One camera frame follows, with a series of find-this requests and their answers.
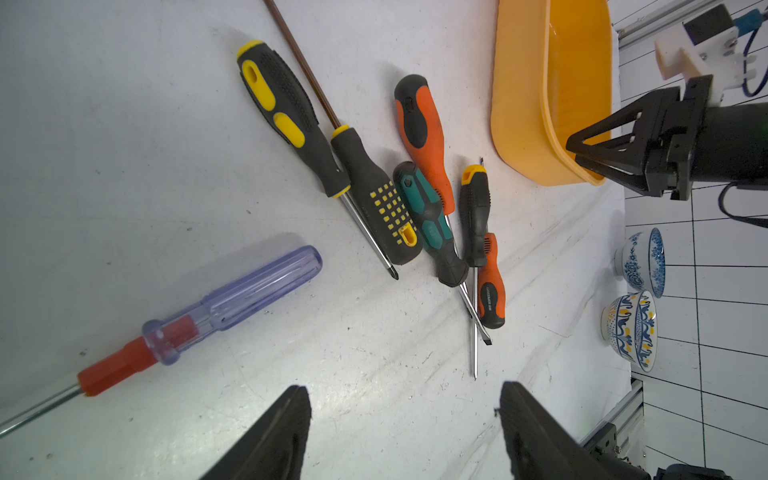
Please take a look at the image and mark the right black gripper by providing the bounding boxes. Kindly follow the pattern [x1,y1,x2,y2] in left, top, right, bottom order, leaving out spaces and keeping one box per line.
[566,75,713,200]

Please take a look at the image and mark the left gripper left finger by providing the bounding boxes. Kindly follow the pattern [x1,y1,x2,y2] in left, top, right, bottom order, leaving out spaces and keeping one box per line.
[203,385,312,479]

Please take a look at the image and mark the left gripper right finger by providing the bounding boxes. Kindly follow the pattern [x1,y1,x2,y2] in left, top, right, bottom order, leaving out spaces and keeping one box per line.
[499,381,636,479]

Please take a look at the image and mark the small orange black screwdriver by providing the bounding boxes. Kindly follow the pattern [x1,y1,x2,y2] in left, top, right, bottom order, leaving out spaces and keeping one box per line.
[477,233,506,330]

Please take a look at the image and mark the slim black yellow-cap screwdriver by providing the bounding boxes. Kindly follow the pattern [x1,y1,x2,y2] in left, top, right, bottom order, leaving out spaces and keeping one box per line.
[459,157,492,380]

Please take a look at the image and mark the yellow plastic storage box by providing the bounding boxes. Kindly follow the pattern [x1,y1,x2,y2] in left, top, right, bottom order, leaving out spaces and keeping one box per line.
[490,0,614,187]

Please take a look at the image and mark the green black screwdriver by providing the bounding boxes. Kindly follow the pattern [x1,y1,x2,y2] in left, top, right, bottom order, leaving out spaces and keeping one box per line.
[392,160,493,347]

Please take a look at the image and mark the large orange black screwdriver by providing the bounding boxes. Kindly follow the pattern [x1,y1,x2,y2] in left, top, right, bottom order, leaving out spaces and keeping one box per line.
[394,73,493,347]

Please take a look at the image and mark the black yellow dotted screwdriver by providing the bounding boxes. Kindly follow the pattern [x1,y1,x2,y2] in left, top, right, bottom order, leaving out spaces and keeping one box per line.
[266,1,422,265]

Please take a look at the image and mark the large black yellow screwdriver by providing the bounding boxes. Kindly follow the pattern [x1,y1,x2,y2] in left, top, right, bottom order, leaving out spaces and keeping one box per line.
[236,40,399,280]

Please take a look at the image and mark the blue white porcelain bowl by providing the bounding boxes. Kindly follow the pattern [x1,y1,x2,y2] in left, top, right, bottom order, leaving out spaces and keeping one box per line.
[614,227,666,298]

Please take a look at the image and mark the yellow blue patterned bowl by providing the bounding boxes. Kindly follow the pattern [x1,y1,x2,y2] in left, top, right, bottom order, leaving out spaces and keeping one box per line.
[600,290,659,373]

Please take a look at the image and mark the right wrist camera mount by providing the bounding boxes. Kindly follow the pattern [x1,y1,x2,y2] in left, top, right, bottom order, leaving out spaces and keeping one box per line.
[655,4,767,107]

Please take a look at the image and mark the purple transparent handle screwdriver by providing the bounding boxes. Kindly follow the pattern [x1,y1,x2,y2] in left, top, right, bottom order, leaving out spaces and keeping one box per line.
[1,245,323,437]

